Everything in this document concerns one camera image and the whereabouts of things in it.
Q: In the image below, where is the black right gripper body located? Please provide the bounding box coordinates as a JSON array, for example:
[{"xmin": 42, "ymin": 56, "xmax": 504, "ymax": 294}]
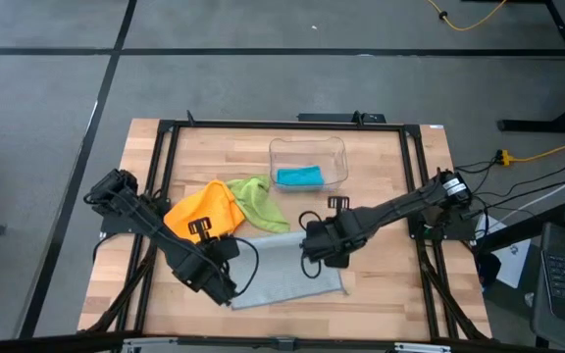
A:
[{"xmin": 300, "ymin": 209, "xmax": 365, "ymax": 270}]

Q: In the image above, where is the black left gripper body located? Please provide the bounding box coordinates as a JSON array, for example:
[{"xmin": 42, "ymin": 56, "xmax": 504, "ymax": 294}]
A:
[{"xmin": 176, "ymin": 236, "xmax": 241, "ymax": 307}]

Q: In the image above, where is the grey microfiber towel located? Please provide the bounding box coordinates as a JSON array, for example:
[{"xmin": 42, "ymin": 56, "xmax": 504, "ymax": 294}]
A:
[{"xmin": 230, "ymin": 230, "xmax": 348, "ymax": 311}]

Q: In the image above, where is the orange microfiber towel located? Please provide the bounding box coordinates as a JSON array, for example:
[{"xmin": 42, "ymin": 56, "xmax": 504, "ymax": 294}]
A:
[{"xmin": 163, "ymin": 178, "xmax": 247, "ymax": 245}]

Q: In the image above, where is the teal microfiber towel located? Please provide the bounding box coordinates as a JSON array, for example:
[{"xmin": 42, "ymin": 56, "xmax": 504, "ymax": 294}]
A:
[{"xmin": 276, "ymin": 165, "xmax": 326, "ymax": 188}]

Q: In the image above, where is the green microfiber towel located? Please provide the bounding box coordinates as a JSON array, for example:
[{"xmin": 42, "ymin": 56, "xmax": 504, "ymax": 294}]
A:
[{"xmin": 226, "ymin": 175, "xmax": 292, "ymax": 234}]

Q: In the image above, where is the clear plastic bin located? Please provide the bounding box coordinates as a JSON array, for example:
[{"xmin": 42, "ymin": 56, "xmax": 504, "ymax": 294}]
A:
[{"xmin": 268, "ymin": 135, "xmax": 350, "ymax": 193}]

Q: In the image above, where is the silver aluminium extrusion bar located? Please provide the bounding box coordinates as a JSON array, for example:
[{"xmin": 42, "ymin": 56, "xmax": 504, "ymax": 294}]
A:
[{"xmin": 120, "ymin": 336, "xmax": 453, "ymax": 353}]

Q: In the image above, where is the white paper sheet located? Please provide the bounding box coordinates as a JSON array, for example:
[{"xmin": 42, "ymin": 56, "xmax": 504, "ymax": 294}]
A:
[{"xmin": 473, "ymin": 215, "xmax": 533, "ymax": 290}]

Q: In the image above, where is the black left camera cable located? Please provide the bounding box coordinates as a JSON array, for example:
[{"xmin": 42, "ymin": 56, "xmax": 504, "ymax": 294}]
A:
[{"xmin": 232, "ymin": 236, "xmax": 260, "ymax": 298}]

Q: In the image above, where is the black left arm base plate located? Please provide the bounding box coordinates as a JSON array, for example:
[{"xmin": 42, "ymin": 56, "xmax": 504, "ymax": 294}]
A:
[{"xmin": 99, "ymin": 195, "xmax": 172, "ymax": 237}]

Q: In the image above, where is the black aluminium table frame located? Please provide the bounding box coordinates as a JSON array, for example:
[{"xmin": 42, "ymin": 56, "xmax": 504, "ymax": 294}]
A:
[{"xmin": 83, "ymin": 117, "xmax": 489, "ymax": 342}]

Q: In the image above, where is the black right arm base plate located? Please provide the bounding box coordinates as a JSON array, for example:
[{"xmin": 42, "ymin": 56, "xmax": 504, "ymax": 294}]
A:
[{"xmin": 406, "ymin": 200, "xmax": 478, "ymax": 242}]

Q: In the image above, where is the yellow extension cord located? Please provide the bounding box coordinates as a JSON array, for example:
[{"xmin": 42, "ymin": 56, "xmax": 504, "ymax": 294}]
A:
[{"xmin": 495, "ymin": 142, "xmax": 565, "ymax": 167}]

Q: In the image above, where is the black desk leg frame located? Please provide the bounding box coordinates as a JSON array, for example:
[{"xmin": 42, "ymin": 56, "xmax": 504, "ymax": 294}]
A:
[{"xmin": 496, "ymin": 0, "xmax": 565, "ymax": 134}]

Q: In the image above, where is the yellow floor cable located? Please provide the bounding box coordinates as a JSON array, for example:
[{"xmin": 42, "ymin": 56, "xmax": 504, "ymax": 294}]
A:
[{"xmin": 427, "ymin": 0, "xmax": 508, "ymax": 32}]

